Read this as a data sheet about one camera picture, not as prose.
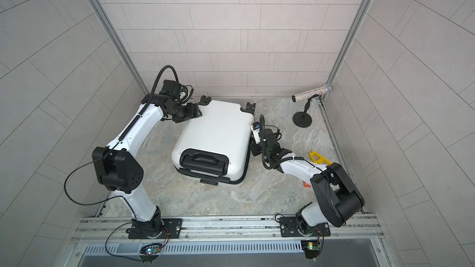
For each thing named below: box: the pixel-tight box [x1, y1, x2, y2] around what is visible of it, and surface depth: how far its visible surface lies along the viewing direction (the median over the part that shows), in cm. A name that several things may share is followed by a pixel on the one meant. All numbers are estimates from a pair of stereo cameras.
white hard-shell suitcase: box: [171, 100, 255, 187], surface depth 77 cm
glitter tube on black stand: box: [291, 84, 333, 128], surface depth 93 cm
